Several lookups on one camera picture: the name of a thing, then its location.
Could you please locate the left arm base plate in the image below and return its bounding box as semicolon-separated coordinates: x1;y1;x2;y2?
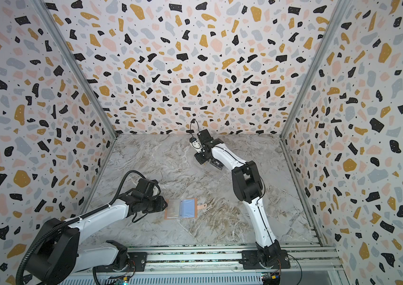
96;252;148;274

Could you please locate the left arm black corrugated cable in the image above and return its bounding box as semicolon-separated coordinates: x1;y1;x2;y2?
15;170;149;285

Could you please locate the black card top right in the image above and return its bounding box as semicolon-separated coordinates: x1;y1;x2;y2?
210;158;224;171

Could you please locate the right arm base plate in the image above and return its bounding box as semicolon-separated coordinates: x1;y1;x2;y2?
239;250;290;271

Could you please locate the pink leather card holder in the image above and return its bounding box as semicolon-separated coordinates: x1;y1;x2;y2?
165;198;207;220

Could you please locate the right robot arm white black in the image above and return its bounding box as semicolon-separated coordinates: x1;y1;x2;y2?
190;129;282;268

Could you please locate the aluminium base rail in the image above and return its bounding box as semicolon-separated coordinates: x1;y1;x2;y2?
37;243;348;285

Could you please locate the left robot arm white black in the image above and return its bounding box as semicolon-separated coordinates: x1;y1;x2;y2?
16;178;168;285

